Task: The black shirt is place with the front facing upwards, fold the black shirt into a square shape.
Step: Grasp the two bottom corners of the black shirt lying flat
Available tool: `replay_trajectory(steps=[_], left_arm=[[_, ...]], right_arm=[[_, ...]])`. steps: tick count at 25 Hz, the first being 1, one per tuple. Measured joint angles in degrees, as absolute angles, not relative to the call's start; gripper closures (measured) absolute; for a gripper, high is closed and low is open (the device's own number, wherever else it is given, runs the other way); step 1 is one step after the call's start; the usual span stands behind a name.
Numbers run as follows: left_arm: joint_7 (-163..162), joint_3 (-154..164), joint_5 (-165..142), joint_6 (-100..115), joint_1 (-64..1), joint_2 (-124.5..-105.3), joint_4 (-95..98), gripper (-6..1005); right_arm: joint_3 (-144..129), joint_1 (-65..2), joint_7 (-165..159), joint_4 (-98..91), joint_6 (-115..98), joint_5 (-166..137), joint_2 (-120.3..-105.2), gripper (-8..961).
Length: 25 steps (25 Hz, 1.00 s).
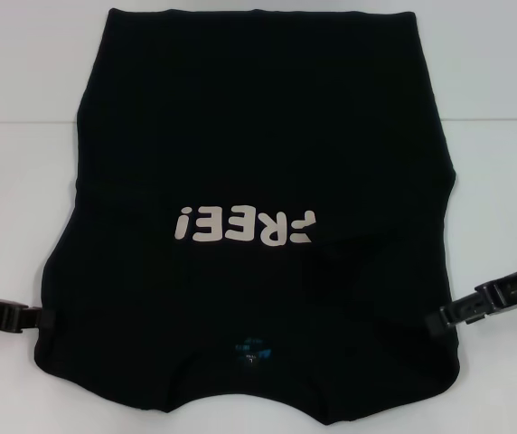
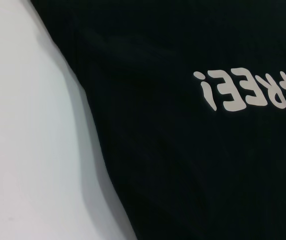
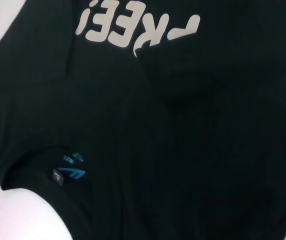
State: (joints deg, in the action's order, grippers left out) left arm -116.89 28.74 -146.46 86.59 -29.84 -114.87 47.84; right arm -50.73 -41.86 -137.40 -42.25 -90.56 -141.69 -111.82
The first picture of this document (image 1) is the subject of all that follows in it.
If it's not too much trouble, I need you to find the black t-shirt with FREE print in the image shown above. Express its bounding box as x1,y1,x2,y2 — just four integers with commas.
34,6,464,415

